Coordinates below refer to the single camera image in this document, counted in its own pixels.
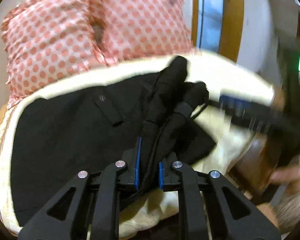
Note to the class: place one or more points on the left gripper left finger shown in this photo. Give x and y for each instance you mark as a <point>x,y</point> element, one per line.
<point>88,205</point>

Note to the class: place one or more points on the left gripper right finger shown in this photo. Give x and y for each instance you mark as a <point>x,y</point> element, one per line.
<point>210,207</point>

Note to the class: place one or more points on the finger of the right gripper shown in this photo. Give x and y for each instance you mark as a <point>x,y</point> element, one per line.
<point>238,107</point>

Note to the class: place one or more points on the black pants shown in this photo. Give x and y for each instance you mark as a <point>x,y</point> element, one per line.
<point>92,128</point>

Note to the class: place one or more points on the person's right hand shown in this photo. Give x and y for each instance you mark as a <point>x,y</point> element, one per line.
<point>289,176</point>

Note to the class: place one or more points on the yellow patterned bedsheet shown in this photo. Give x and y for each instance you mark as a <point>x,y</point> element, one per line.
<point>219,74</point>

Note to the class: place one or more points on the wooden framed window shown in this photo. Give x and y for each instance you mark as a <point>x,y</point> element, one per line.
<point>216,25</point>

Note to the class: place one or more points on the right pink polka-dot pillow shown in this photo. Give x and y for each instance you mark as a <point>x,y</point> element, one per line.
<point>134,29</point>

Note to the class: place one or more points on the pink polka-dot pillow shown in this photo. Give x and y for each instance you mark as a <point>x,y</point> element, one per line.
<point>134,29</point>
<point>48,40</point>

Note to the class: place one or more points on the left pink polka-dot pillow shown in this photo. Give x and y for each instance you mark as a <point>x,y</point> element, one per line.
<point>48,40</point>

